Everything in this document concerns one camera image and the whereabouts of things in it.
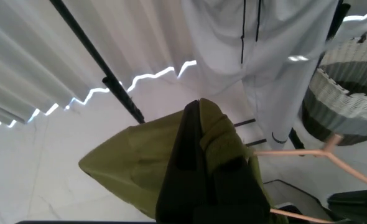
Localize white curtain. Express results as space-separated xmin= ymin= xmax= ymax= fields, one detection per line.
xmin=0 ymin=0 xmax=367 ymax=131

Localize pink clothes hanger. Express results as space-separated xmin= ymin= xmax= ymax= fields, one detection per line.
xmin=253 ymin=133 xmax=367 ymax=224

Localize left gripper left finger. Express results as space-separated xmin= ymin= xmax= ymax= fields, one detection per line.
xmin=155 ymin=100 xmax=210 ymax=223

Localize green garment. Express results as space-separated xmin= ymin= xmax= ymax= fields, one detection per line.
xmin=78 ymin=98 xmax=289 ymax=223

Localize pale grey shorts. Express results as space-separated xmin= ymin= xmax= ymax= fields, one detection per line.
xmin=180 ymin=0 xmax=340 ymax=151

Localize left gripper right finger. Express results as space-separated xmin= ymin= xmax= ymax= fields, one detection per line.
xmin=208 ymin=157 xmax=271 ymax=223

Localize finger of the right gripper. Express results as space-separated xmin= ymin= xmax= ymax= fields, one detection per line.
xmin=327 ymin=189 xmax=367 ymax=223

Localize white laundry basket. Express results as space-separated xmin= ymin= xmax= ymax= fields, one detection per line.
xmin=300 ymin=30 xmax=367 ymax=147

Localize black clothes rack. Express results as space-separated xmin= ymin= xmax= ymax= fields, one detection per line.
xmin=49 ymin=0 xmax=351 ymax=156

